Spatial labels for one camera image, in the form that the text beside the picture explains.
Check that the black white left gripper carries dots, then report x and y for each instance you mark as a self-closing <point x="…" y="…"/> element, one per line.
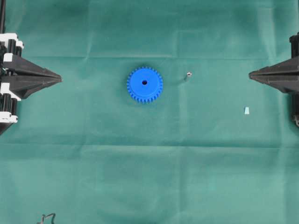
<point x="15" y="88"/>

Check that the blue plastic gear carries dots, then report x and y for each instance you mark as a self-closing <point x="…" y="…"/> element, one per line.
<point x="144" y="85"/>

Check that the small light blue piece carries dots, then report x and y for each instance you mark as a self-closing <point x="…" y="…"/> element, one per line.
<point x="246" y="111"/>

